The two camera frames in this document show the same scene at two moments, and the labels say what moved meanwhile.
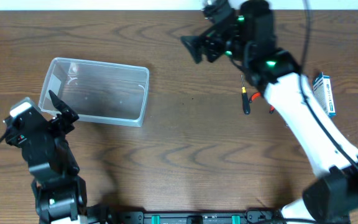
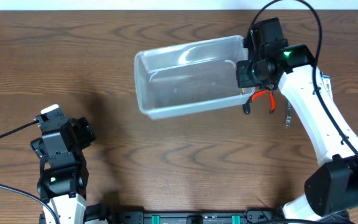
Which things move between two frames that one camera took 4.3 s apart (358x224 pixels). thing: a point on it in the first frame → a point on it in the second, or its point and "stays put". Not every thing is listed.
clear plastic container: (98, 92) → (190, 78)
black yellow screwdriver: (245, 99) stays put
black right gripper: (210, 41) → (242, 78)
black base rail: (101, 215) stays put
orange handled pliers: (257, 94) stays put
